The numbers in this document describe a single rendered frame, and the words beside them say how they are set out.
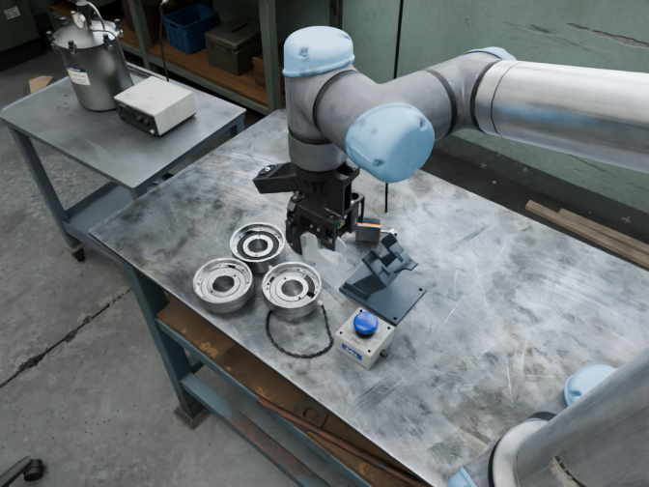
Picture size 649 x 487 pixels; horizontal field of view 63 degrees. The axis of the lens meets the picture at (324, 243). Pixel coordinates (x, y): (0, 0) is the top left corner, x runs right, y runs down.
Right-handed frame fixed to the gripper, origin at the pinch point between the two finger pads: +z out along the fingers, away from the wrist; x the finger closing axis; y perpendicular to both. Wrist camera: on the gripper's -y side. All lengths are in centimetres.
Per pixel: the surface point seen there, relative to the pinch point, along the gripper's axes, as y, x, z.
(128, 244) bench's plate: -40.3, -7.8, 16.0
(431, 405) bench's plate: 25.0, -1.8, 16.2
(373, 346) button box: 13.3, -0.9, 11.6
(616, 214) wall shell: 35, 162, 91
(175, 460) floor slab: -37, -20, 96
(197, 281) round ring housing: -20.1, -7.6, 13.1
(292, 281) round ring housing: -6.8, 3.0, 13.8
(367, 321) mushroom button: 10.9, 0.7, 8.6
